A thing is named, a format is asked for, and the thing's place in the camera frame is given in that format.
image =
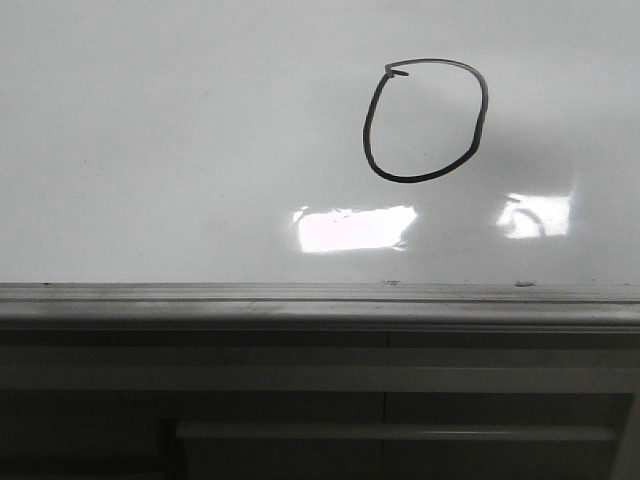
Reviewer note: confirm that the white whiteboard with metal frame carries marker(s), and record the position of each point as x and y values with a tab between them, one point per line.
403	165

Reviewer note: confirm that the grey cabinet with handle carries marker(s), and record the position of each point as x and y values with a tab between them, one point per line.
319	405

